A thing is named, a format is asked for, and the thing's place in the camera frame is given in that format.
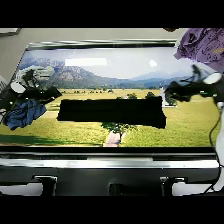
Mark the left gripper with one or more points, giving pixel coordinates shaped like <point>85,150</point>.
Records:
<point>50,93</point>

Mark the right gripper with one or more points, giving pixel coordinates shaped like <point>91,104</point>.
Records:
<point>176,91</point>

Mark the black garment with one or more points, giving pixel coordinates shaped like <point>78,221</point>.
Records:
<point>111,111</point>

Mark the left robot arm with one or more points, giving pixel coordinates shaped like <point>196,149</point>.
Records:
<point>15,95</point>

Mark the blue garment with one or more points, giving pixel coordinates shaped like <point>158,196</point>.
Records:
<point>25,113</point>

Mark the purple garment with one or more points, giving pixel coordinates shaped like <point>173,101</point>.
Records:
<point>205,45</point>

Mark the silver frame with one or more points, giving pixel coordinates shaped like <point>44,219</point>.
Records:
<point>110,166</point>

